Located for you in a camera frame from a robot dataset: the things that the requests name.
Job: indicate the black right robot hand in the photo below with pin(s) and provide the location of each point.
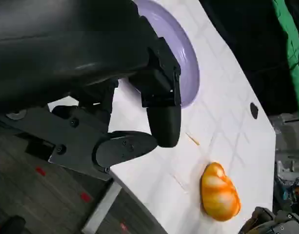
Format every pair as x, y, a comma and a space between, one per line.
268, 223

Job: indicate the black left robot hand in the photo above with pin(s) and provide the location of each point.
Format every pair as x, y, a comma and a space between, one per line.
66, 48

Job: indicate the orange and white bread roll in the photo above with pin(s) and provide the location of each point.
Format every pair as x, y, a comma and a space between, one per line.
220, 192

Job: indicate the grey workshop machine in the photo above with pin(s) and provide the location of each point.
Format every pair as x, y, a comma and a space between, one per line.
289, 165

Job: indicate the lilac plate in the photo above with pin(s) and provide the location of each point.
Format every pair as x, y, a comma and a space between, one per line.
178, 48

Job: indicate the thin wooden stick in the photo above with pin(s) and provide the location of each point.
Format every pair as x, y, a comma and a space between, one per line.
192, 139

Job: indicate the green cloth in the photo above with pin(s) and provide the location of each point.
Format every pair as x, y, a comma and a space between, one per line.
295, 83

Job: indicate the grey metal table leg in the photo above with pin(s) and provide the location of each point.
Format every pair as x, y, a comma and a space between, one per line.
103, 207

